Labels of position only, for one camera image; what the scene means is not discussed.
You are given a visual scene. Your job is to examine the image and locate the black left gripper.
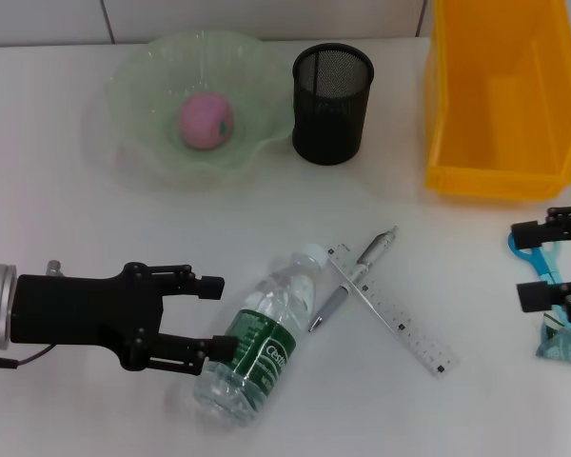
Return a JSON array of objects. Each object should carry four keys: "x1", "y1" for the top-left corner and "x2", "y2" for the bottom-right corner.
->
[{"x1": 9, "y1": 261, "x2": 240, "y2": 376}]

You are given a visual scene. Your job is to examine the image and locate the silver grey pen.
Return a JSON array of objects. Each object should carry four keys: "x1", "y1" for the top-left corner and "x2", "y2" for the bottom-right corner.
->
[{"x1": 307, "y1": 225, "x2": 401, "y2": 334}]

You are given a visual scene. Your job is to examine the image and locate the clear plastic ruler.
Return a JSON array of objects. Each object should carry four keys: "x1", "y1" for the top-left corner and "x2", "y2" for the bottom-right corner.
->
[{"x1": 323, "y1": 241, "x2": 461, "y2": 381}]

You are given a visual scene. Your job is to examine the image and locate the clear green-label water bottle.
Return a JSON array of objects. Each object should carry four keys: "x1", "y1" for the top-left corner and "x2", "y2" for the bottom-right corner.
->
[{"x1": 192, "y1": 242, "x2": 328, "y2": 427}]

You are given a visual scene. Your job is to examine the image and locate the pink toy peach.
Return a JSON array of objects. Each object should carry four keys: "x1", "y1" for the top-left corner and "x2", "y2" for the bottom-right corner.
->
[{"x1": 178, "y1": 92, "x2": 236, "y2": 151}]

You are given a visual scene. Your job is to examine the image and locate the blue scissors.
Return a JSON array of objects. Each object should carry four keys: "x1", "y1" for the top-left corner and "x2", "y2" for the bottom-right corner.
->
[{"x1": 507, "y1": 231, "x2": 571, "y2": 329}]

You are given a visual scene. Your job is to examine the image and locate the black mesh pen holder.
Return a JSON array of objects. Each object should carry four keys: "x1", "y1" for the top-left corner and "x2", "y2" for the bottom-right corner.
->
[{"x1": 291, "y1": 42, "x2": 376, "y2": 167}]

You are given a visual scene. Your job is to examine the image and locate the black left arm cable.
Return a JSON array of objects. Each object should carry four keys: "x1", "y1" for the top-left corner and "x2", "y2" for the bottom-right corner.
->
[{"x1": 0, "y1": 343, "x2": 59, "y2": 371}]

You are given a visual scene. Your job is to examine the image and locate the yellow plastic bin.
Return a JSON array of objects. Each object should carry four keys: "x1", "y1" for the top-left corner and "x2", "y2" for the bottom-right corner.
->
[{"x1": 423, "y1": 0, "x2": 571, "y2": 201}]

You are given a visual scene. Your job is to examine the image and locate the green glass fruit bowl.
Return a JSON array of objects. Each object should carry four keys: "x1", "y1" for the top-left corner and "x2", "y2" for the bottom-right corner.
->
[{"x1": 105, "y1": 30, "x2": 297, "y2": 192}]

